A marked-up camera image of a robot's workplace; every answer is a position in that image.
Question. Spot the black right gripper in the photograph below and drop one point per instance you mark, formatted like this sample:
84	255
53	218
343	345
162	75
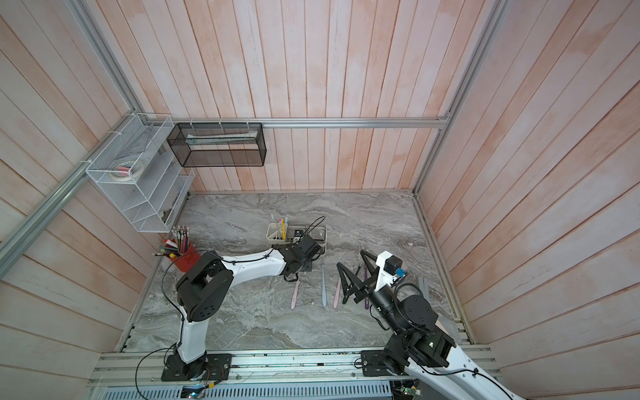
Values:
363	287

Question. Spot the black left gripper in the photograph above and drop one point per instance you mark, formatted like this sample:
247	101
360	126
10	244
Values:
309	266

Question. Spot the pale blue toothbrush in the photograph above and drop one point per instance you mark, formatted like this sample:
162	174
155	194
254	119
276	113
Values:
324	286

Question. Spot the pink toothbrush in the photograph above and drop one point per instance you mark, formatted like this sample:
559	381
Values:
295	294
338	295

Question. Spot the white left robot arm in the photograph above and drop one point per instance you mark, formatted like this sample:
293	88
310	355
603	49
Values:
201	291

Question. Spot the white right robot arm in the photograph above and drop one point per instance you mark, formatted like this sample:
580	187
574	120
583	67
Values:
417	348

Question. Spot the cream toothbrush holder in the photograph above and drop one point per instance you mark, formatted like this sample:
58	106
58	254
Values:
296	232

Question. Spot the purple toothbrush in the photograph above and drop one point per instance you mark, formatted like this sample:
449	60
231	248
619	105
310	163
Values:
365	278

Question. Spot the grey flat bar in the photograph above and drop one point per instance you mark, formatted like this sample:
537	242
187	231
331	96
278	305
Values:
424	287

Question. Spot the red pencil cup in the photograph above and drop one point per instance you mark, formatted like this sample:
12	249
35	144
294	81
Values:
185	262

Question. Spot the pens in red cup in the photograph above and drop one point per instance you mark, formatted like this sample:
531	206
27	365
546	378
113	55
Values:
177	246

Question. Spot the black mesh basket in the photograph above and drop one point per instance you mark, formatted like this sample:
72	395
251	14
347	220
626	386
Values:
212	145

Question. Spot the tape roll on shelf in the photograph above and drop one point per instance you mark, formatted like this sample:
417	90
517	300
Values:
126	170

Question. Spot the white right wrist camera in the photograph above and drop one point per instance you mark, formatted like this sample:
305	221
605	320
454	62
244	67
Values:
390	270

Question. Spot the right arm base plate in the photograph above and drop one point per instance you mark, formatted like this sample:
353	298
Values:
377	363

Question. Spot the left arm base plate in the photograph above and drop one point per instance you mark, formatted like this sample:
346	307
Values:
212	367

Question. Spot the white wire mesh shelf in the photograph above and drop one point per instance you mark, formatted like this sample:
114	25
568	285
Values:
153	201

